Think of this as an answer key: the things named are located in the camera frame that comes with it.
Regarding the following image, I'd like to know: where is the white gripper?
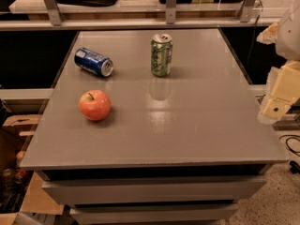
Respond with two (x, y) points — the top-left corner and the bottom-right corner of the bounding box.
(256, 0), (300, 125)

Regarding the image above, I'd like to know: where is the blue pepsi can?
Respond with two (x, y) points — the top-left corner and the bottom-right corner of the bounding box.
(74, 48), (113, 77)

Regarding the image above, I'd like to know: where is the green soda can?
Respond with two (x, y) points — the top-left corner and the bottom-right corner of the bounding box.
(151, 33), (173, 77)

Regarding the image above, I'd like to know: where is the grey drawer cabinet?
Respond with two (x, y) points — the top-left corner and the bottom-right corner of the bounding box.
(22, 29), (289, 210)

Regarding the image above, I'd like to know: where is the red apple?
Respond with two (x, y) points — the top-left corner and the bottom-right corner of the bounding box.
(79, 90), (111, 121)

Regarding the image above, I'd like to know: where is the lower grey drawer front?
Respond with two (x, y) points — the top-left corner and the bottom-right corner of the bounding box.
(70, 203), (238, 225)

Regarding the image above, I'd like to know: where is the grey drawer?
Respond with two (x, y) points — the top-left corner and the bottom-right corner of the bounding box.
(42, 175), (266, 205)
(70, 203), (238, 225)

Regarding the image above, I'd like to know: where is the upper grey drawer front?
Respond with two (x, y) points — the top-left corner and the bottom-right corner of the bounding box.
(42, 175), (266, 205)

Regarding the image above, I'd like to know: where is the cardboard box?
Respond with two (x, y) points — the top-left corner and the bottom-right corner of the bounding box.
(0, 114), (64, 225)

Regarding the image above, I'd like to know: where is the right metal bracket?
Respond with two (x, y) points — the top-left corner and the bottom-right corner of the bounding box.
(237, 0), (256, 23)

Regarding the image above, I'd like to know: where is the metal bracket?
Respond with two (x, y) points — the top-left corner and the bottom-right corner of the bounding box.
(44, 0), (63, 26)
(165, 0), (176, 24)
(237, 0), (256, 23)

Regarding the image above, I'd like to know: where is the black cable on floor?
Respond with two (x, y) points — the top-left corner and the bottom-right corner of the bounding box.
(278, 134), (300, 175)

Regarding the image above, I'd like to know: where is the middle metal bracket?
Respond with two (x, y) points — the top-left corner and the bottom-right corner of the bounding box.
(165, 0), (176, 24)

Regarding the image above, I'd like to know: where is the left metal bracket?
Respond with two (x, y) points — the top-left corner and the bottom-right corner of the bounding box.
(44, 0), (63, 26)

